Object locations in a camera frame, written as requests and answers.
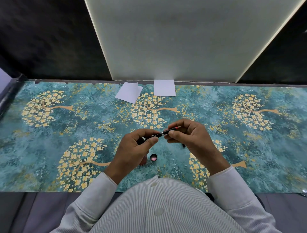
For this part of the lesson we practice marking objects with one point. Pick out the person's left hand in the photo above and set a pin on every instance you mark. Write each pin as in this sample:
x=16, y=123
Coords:
x=129, y=153

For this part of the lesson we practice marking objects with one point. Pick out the person's right hand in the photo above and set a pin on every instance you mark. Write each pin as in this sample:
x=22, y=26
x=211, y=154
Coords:
x=196, y=141

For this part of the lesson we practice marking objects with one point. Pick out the red ink bottle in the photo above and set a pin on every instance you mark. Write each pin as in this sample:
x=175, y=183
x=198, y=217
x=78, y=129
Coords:
x=144, y=161

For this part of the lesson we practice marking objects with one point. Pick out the black bottle cap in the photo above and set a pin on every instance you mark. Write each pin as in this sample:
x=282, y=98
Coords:
x=153, y=157

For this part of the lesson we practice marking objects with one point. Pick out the black pen barrel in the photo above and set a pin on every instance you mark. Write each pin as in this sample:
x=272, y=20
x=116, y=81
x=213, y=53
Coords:
x=157, y=135

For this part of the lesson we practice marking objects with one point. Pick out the person's right forearm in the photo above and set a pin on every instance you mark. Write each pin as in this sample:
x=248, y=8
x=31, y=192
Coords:
x=235, y=204

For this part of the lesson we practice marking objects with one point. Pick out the person's left forearm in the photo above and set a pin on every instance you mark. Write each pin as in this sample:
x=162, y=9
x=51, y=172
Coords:
x=91, y=208

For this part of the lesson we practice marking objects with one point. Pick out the person's striped shirt torso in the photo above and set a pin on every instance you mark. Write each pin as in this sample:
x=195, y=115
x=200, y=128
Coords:
x=158, y=208

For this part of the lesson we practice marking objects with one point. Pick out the creased white paper square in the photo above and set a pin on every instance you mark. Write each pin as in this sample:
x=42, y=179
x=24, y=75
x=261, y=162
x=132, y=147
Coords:
x=128, y=92

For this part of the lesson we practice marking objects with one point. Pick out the teal floral table cover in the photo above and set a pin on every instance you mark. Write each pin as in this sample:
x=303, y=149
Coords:
x=48, y=144

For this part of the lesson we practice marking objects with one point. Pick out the frosted white light panel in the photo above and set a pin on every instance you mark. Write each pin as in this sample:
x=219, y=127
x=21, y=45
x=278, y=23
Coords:
x=180, y=38

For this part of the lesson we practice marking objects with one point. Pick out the black wrapped metal frame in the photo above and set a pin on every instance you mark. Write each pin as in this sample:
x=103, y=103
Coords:
x=10, y=93

